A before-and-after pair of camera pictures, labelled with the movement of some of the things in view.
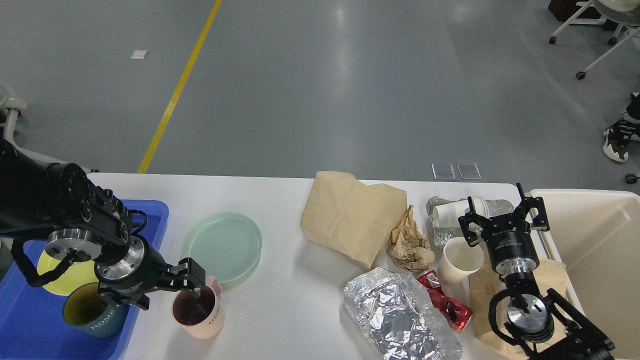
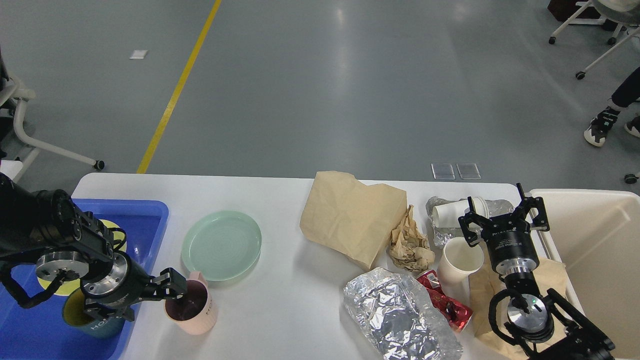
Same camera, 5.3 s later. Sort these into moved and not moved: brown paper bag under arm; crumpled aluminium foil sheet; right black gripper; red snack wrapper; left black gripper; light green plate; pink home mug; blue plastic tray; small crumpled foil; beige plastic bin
Moved: pink home mug; left black gripper
Not moved: blue plastic tray; beige plastic bin; red snack wrapper; brown paper bag under arm; crumpled aluminium foil sheet; small crumpled foil; light green plate; right black gripper
